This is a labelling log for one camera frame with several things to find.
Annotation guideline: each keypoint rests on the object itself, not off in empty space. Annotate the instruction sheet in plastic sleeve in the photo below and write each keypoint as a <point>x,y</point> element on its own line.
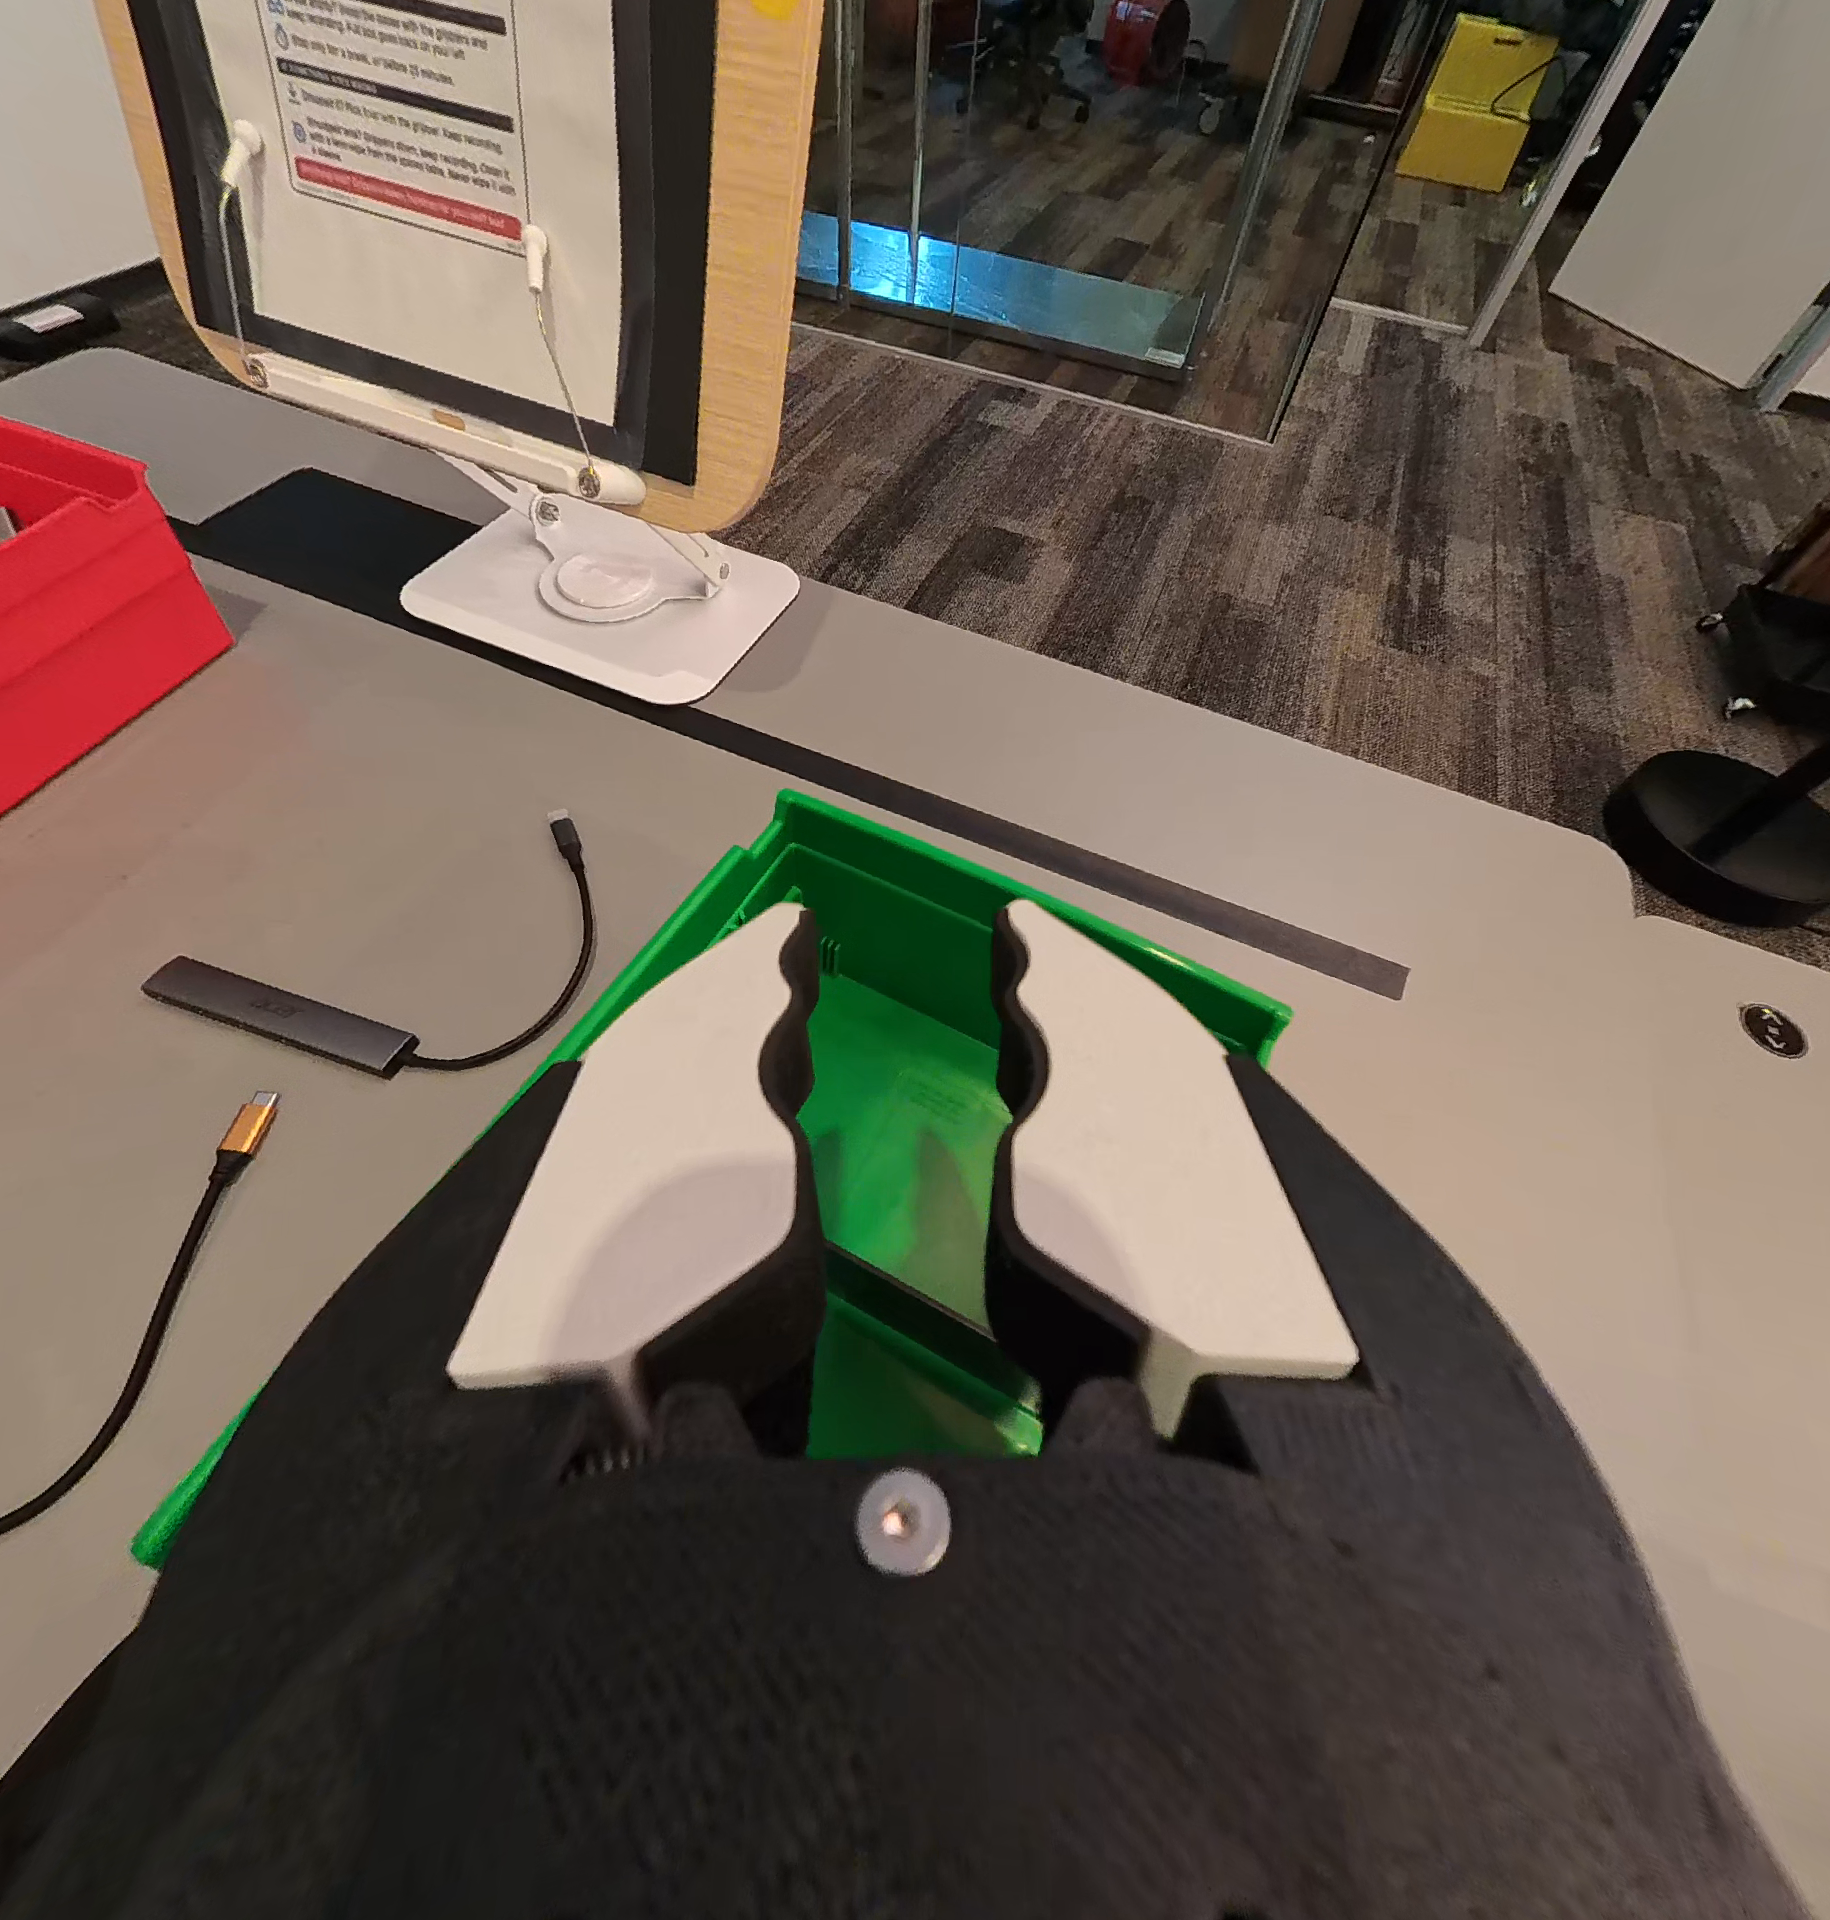
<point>405,317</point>

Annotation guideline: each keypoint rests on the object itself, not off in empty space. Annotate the black rolling cart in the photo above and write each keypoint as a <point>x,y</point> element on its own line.
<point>1801,646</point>

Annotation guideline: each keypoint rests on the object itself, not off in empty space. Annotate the black floor lamp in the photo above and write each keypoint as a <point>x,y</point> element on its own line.
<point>1711,841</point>

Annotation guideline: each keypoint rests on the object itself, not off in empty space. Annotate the green plastic bin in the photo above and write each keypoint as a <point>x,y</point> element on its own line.
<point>915,1081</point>

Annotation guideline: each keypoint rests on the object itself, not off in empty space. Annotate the round desk button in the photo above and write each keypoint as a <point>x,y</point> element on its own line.
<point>1772,1032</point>

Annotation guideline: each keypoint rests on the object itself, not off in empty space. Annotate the yellow box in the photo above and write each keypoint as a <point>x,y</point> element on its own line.
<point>1476,121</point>

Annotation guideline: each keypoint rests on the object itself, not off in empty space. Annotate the red plastic bin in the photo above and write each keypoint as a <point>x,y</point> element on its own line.
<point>91,646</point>

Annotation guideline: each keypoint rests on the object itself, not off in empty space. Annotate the white folding stand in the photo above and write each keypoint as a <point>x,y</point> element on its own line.
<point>630,616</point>

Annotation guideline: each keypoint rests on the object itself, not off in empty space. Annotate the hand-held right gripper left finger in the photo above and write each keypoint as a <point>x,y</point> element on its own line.
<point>645,1187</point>

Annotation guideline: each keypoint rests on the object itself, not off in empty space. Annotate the small black device box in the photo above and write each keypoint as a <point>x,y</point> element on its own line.
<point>46,327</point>

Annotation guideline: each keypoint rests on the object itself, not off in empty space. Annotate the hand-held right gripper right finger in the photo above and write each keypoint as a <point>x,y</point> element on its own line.
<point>1171,1202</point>

